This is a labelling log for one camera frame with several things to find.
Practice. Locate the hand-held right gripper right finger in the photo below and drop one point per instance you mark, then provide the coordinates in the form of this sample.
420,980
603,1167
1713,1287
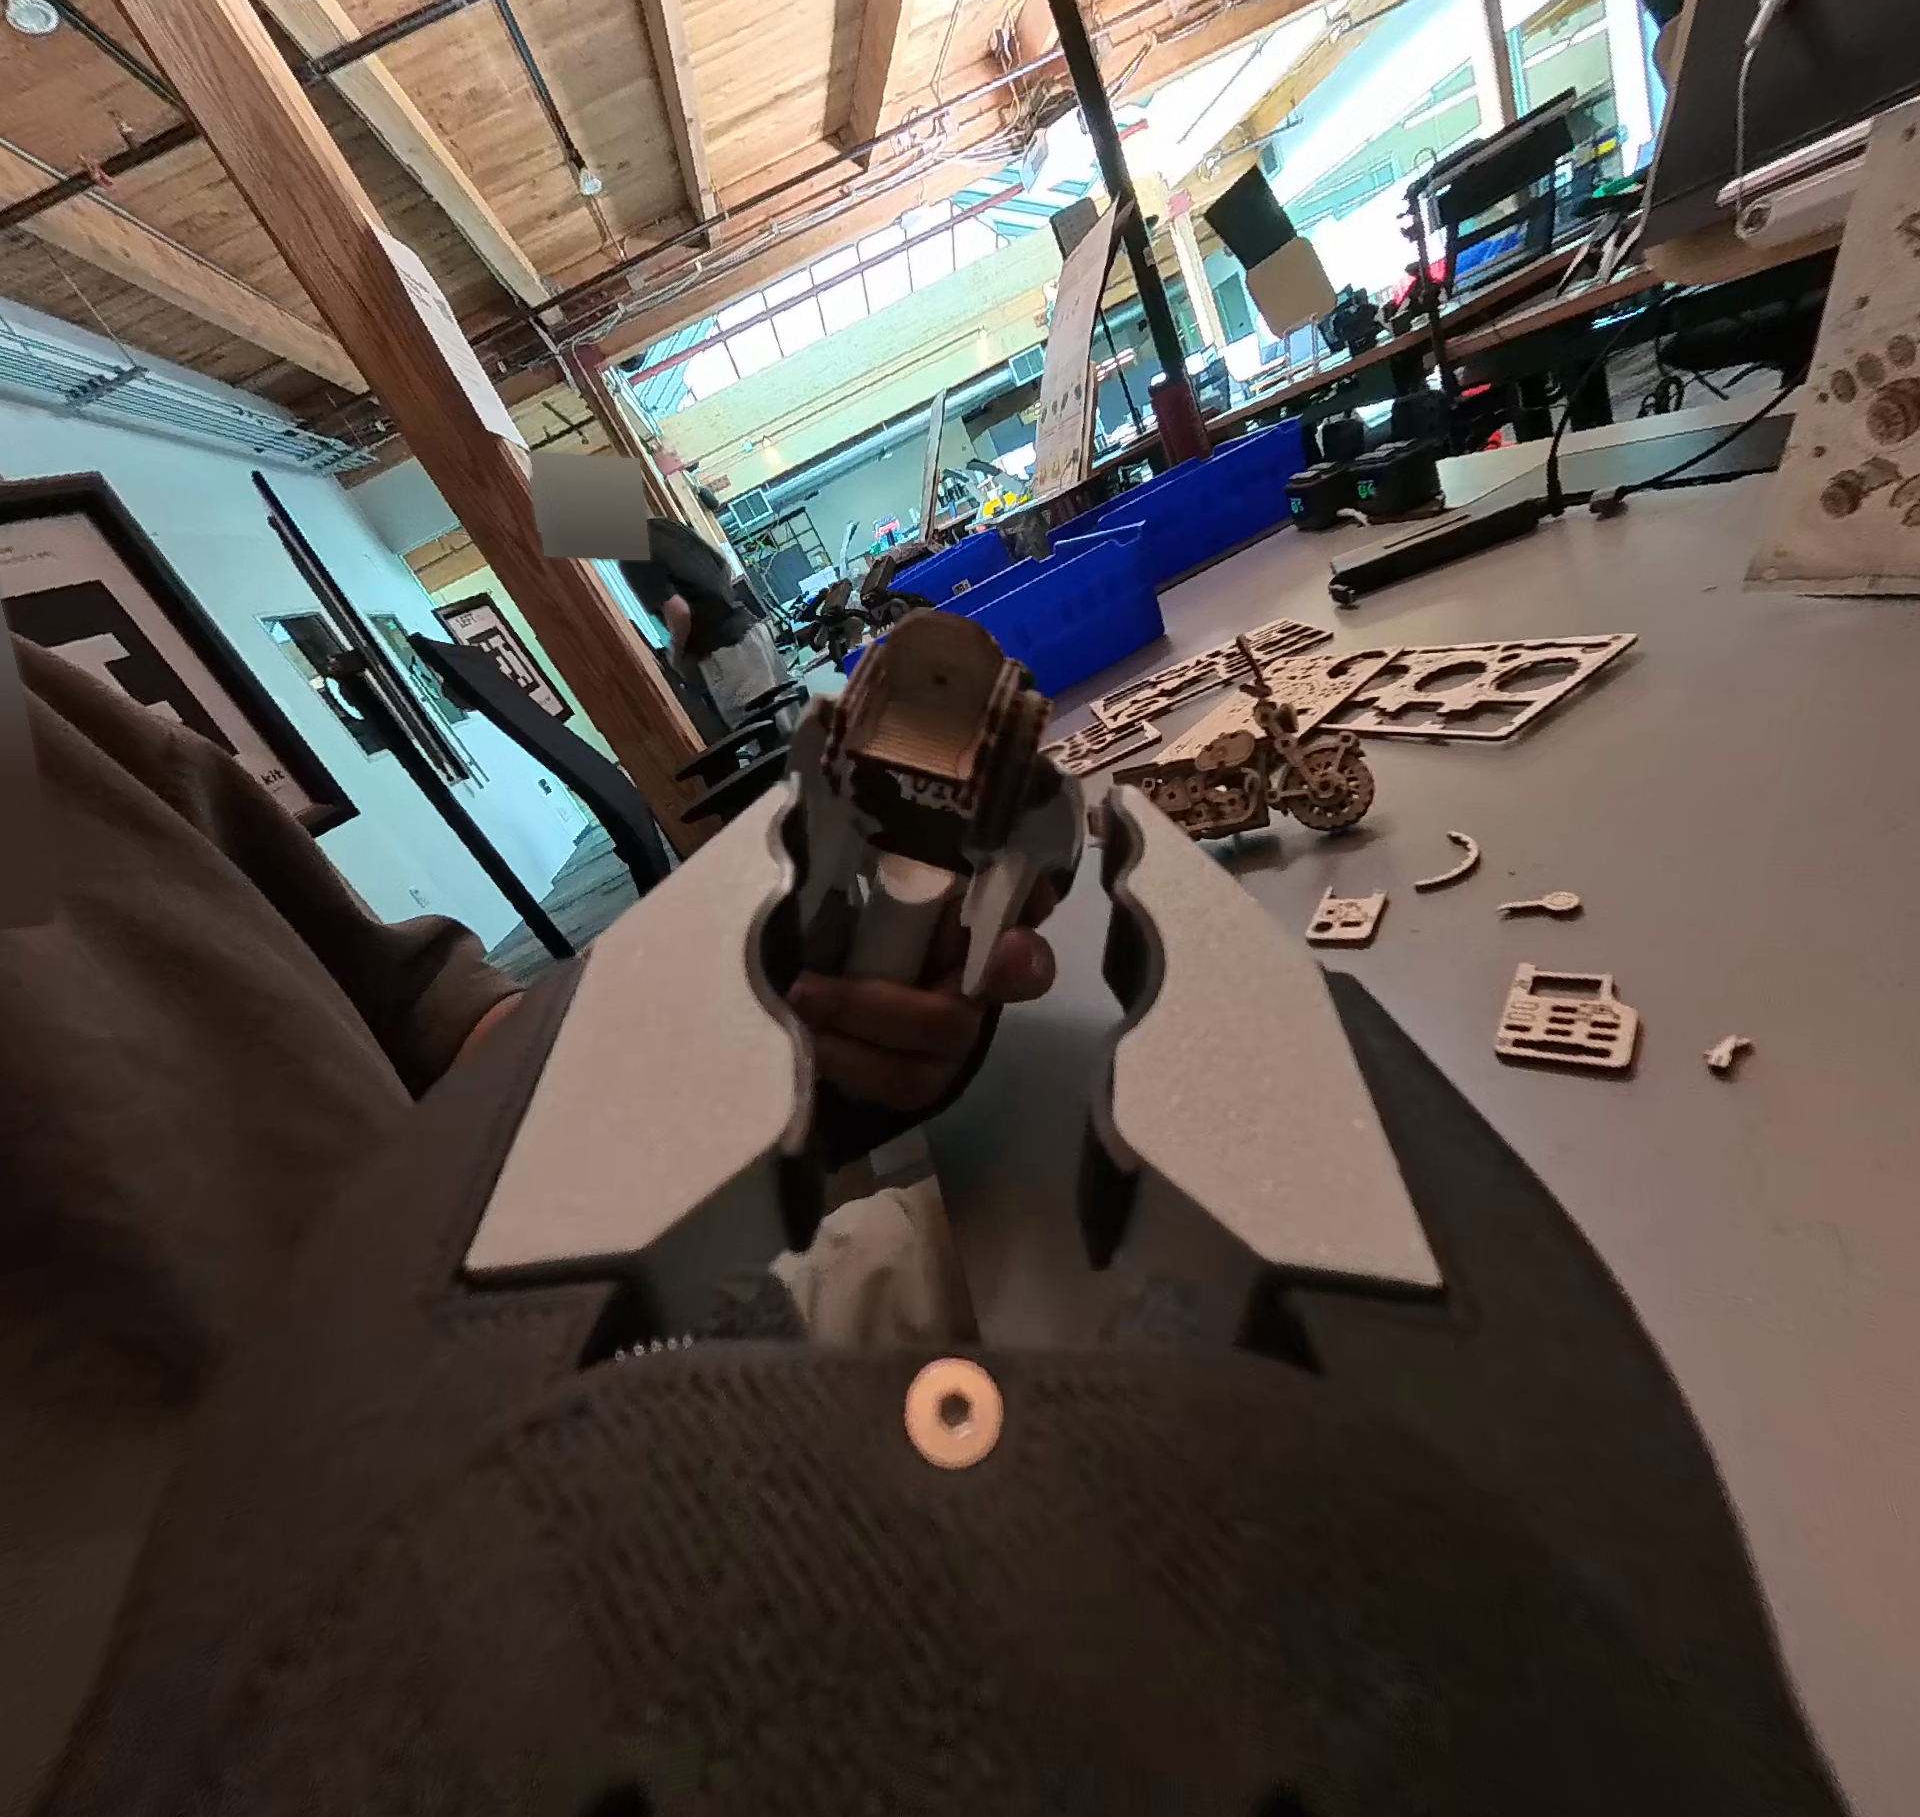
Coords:
1277,1098

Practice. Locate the black office chair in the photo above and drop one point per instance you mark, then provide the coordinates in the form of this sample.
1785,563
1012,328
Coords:
735,761

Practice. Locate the framed black-and-white tag poster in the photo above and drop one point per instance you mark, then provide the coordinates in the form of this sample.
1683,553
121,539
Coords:
144,647

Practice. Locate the wooden puzzle sheet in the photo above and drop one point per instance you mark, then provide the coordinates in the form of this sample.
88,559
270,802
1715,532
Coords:
1200,677
1500,685

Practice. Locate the tiny wooden piece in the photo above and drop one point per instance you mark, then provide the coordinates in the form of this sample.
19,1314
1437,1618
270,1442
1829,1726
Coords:
1729,1052

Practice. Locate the glass panel on stand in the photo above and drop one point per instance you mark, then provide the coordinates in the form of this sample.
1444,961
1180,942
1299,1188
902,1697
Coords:
368,662

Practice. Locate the black and white panel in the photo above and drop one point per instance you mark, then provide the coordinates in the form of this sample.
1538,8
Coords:
1268,249

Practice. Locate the curved wooden piece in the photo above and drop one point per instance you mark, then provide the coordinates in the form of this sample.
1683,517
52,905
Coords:
1456,866

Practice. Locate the large black monitor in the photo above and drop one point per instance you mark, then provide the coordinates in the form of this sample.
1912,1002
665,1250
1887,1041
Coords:
1785,32

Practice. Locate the person's left hand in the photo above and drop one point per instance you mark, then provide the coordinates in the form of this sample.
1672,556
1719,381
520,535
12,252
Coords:
902,1037

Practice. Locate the black battery pack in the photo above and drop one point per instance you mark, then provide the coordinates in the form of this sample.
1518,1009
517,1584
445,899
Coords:
1317,495
1395,479

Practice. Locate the dark red bottle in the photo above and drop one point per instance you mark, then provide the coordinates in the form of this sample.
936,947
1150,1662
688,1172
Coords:
1176,422

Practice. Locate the small square wooden piece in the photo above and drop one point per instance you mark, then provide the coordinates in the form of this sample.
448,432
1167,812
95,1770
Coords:
1346,918

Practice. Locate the small wooden sheet fragment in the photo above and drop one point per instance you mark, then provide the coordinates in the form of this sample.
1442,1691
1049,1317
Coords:
1102,753

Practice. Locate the black metal pole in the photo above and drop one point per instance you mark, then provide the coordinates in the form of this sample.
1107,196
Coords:
1102,152

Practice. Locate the rectangular slotted wooden piece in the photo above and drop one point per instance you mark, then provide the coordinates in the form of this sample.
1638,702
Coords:
1570,1021

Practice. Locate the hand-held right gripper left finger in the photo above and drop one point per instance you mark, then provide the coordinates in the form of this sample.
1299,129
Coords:
631,1098

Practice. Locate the white cylindrical device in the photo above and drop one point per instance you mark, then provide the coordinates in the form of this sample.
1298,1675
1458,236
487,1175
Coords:
1794,198

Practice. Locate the wooden sidecar model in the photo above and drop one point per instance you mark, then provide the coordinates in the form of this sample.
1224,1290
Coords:
940,714

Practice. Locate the wooden motorcycle model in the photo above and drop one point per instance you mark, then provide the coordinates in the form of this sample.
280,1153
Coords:
1254,767

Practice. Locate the key-shaped wooden piece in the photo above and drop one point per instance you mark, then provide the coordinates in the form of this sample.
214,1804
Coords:
1546,903

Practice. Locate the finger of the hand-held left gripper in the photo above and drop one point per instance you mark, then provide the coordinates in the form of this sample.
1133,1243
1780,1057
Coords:
1030,871
826,871

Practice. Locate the background computer monitor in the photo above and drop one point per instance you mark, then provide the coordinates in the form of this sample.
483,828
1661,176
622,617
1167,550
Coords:
1508,198

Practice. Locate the ceiling spotlight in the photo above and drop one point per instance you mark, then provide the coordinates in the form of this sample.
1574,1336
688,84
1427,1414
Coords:
29,4

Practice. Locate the large upright wooden sheet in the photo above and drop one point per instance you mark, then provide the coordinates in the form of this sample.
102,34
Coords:
1855,391

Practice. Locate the grey desk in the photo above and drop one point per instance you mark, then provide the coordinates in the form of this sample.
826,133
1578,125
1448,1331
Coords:
1651,857

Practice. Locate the wooden support post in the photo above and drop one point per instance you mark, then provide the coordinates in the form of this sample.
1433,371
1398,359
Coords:
362,272

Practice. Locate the paper sheet on post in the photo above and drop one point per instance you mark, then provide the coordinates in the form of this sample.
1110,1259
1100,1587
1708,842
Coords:
451,331

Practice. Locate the blue plastic bin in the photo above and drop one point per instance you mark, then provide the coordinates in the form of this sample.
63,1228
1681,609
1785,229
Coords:
1049,619
1200,497

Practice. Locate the tall standing wooden sheet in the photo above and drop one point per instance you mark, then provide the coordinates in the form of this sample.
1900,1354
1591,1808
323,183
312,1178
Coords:
1078,349

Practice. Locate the person's left forearm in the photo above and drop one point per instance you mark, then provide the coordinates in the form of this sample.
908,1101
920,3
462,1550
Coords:
196,979

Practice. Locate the long black bar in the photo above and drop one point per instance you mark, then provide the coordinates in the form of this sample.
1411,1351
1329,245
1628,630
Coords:
1433,544

